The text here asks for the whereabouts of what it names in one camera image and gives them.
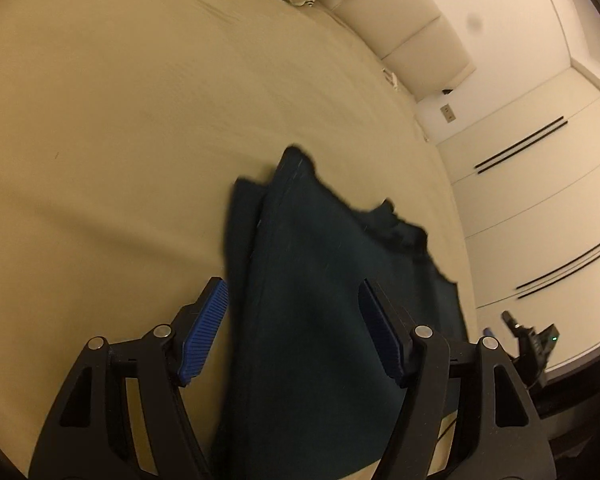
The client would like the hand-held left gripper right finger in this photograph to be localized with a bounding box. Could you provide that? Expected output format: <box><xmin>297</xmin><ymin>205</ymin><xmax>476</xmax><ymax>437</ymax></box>
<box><xmin>357</xmin><ymin>278</ymin><xmax>558</xmax><ymax>480</ymax></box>

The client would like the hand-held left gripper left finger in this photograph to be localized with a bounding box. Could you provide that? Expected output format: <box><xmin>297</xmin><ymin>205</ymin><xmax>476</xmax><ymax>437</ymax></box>
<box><xmin>28</xmin><ymin>276</ymin><xmax>230</xmax><ymax>480</ymax></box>

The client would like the dark green sweater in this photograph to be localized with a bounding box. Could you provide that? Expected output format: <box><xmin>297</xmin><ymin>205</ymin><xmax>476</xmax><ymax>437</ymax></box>
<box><xmin>210</xmin><ymin>145</ymin><xmax>471</xmax><ymax>480</ymax></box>

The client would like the white wardrobe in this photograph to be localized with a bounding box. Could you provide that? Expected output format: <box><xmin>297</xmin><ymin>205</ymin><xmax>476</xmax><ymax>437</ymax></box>
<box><xmin>437</xmin><ymin>57</ymin><xmax>600</xmax><ymax>376</ymax></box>

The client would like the bed with beige sheet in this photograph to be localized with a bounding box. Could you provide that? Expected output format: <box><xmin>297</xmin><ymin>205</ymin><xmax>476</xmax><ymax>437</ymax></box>
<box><xmin>0</xmin><ymin>0</ymin><xmax>478</xmax><ymax>480</ymax></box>

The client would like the cream padded headboard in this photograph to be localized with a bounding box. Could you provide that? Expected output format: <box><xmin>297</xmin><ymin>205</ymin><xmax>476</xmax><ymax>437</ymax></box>
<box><xmin>312</xmin><ymin>0</ymin><xmax>477</xmax><ymax>106</ymax></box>

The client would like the black wardrobe handle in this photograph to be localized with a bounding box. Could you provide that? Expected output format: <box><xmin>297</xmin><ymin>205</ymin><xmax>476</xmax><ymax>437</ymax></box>
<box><xmin>474</xmin><ymin>116</ymin><xmax>565</xmax><ymax>169</ymax></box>
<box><xmin>477</xmin><ymin>121</ymin><xmax>569</xmax><ymax>174</ymax></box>
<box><xmin>518</xmin><ymin>240</ymin><xmax>600</xmax><ymax>301</ymax></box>
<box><xmin>516</xmin><ymin>229</ymin><xmax>600</xmax><ymax>290</ymax></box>

